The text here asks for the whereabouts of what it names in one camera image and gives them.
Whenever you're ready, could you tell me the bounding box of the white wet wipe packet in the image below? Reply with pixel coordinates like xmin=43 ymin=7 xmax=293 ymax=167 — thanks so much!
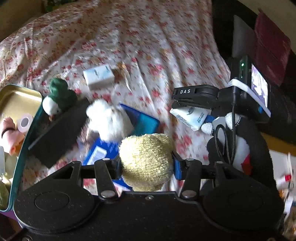
xmin=170 ymin=106 xmax=210 ymax=131

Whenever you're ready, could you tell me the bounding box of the yellow knitted plush toy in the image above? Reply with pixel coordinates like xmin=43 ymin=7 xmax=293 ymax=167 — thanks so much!
xmin=119 ymin=133 xmax=175 ymax=192

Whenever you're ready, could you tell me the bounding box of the white fluffy plush toy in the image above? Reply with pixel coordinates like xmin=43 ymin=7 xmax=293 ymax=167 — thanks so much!
xmin=86 ymin=99 xmax=134 ymax=142

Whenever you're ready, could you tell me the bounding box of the green white plush toy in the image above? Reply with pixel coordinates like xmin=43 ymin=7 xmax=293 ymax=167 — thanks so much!
xmin=42 ymin=78 xmax=78 ymax=121

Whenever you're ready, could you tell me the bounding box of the pink soft toy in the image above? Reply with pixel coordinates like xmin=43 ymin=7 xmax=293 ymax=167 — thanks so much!
xmin=1 ymin=117 xmax=25 ymax=156

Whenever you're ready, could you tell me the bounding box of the blue printed box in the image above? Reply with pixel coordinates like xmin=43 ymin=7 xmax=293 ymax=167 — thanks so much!
xmin=83 ymin=103 xmax=161 ymax=190

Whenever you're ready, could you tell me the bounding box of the dark red cloth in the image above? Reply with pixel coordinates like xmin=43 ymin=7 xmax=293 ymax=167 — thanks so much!
xmin=253 ymin=10 xmax=290 ymax=86

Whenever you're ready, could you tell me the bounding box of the floral bed sheet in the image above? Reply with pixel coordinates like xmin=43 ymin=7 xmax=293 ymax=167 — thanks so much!
xmin=0 ymin=0 xmax=232 ymax=195

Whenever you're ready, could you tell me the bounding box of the white tissue pack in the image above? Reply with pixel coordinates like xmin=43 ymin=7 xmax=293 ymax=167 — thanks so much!
xmin=83 ymin=64 xmax=115 ymax=90

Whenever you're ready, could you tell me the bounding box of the white tape roll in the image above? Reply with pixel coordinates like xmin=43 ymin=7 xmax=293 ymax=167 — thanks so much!
xmin=17 ymin=113 xmax=33 ymax=133

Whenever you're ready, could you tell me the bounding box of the gold green metal tin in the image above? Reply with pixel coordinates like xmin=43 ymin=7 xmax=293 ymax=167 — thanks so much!
xmin=1 ymin=84 xmax=43 ymax=212

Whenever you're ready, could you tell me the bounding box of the black cable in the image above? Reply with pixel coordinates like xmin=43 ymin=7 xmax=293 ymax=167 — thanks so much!
xmin=214 ymin=86 xmax=238 ymax=165

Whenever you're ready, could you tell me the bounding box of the black camera with screen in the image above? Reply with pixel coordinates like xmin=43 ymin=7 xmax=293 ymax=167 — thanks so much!
xmin=227 ymin=55 xmax=271 ymax=123

